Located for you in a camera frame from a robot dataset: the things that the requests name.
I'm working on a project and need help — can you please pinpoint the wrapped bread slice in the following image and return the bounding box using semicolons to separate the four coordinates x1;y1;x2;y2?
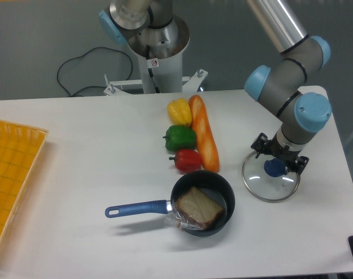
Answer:
165;187;226;231

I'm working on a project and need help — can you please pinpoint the black floor cable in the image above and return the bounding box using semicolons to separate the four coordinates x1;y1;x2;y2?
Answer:
56;46;134;97

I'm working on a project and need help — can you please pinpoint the red bell pepper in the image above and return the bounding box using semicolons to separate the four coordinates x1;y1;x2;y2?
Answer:
169;149;202;173

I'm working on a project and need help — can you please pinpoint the yellow bell pepper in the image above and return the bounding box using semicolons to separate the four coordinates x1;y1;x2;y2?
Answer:
167;98;192;127

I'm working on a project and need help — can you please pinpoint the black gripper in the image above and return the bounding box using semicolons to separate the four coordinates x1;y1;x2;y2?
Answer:
251;133;309;175

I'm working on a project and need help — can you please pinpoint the black pot blue handle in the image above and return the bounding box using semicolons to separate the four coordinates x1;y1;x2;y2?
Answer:
105;170;236;237

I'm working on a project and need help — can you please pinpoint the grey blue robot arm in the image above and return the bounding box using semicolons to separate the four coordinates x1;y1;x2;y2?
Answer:
98;1;331;174

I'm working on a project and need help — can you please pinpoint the green bell pepper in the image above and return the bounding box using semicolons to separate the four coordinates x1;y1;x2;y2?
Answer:
163;125;197;152

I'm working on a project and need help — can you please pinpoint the yellow plastic basket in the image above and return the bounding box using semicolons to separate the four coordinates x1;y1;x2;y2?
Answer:
0;120;48;246

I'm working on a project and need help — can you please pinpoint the orange baguette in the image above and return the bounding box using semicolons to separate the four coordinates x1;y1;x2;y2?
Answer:
188;95;220;173

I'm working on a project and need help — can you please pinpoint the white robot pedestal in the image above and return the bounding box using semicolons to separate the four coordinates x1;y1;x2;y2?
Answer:
100;13;208;94

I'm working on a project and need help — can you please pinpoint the glass pot lid blue knob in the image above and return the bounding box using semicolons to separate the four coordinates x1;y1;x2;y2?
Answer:
241;151;300;203

